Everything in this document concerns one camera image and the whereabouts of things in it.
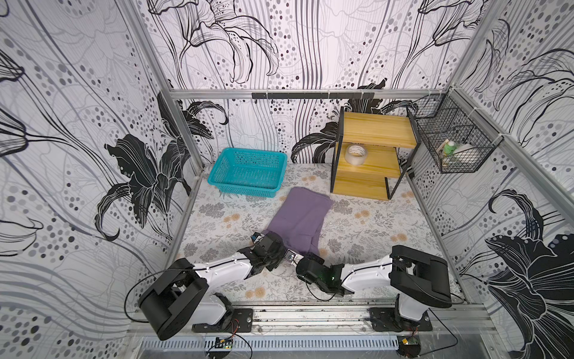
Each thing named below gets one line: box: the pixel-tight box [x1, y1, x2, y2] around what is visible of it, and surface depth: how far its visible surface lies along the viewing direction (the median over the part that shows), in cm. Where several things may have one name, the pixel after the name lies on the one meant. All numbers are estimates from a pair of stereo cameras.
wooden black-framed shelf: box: [330, 106, 422, 201], surface depth 100 cm
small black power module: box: [396, 335, 421, 359], surface depth 71 cm
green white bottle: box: [443, 140, 457, 157], surface depth 80 cm
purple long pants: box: [264, 186, 334, 256], surface depth 97 cm
